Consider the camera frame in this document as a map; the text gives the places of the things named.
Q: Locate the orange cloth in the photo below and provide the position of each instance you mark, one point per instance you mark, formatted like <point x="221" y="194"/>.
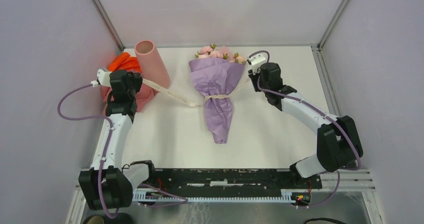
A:
<point x="125" y="62"/>

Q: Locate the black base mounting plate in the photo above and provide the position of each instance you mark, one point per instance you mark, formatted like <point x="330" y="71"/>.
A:
<point x="229" y="183"/>

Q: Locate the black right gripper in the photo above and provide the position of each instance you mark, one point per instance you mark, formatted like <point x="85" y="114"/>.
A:
<point x="253" y="78"/>

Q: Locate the pink cylindrical vase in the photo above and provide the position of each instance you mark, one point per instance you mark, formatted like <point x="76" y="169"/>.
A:
<point x="151" y="63"/>

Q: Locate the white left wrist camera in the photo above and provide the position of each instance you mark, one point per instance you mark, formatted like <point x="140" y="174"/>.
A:
<point x="102" y="78"/>

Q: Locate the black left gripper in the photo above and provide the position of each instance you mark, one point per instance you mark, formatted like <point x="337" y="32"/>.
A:
<point x="137" y="78"/>

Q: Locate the black round object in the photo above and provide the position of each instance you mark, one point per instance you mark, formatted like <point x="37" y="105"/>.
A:
<point x="121" y="218"/>

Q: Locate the purple paper flower bouquet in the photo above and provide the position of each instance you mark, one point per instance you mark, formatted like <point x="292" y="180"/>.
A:
<point x="215" y="73"/>

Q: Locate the pink cloth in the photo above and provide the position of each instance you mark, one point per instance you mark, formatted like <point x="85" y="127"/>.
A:
<point x="145" y="95"/>

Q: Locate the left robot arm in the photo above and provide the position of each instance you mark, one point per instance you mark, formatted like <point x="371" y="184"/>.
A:
<point x="104" y="185"/>

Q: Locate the cream printed ribbon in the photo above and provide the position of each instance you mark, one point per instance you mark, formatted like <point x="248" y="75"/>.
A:
<point x="186" y="101"/>

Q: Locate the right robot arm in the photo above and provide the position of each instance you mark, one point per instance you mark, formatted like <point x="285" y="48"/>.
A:
<point x="337" y="146"/>

